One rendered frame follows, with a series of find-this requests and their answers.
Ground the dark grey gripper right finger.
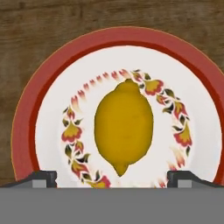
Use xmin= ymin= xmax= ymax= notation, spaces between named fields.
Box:
xmin=166 ymin=170 xmax=224 ymax=189

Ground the red rimmed floral white plate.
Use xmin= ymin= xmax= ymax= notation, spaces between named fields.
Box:
xmin=10 ymin=26 xmax=224 ymax=189

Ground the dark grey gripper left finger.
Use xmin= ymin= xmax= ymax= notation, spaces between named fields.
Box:
xmin=0 ymin=170 xmax=58 ymax=189

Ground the yellow lemon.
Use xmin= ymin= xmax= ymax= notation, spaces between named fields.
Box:
xmin=94 ymin=78 xmax=155 ymax=178

